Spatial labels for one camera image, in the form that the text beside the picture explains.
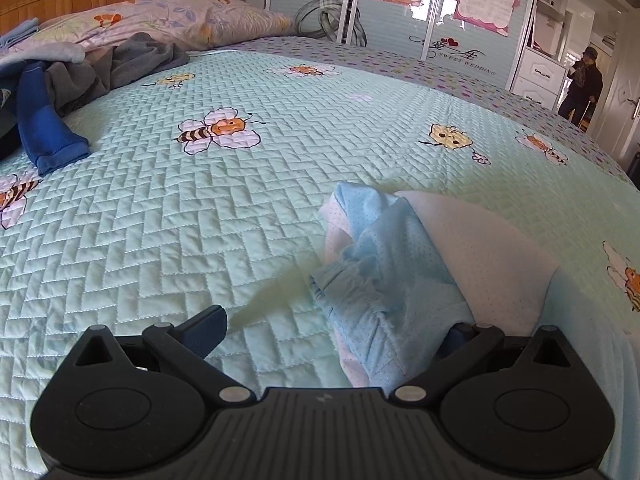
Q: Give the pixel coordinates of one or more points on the royal blue garment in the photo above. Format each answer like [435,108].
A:
[45,130]

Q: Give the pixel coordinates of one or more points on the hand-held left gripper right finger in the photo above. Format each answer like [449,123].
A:
[457,337]

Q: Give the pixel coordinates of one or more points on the white wardrobe with glass doors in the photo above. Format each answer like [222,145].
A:
[440,15]

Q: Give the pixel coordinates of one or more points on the floral pink pillow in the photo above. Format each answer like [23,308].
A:
[175,20]

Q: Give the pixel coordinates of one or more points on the white room door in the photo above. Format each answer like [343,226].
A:
[620,100]

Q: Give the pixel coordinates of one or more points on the light blue and white garment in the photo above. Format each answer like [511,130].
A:
[390,270]

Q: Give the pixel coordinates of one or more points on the light blue folded cloth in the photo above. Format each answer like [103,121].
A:
[20,32]

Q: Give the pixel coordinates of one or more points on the dark grey garment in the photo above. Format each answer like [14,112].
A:
[135,57]

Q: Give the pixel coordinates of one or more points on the mint quilted bee bedspread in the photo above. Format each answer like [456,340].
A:
[200,220]

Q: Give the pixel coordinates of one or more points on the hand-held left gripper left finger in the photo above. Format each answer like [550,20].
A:
[205,332]

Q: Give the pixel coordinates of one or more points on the dark cloth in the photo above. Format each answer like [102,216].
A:
[6,135]

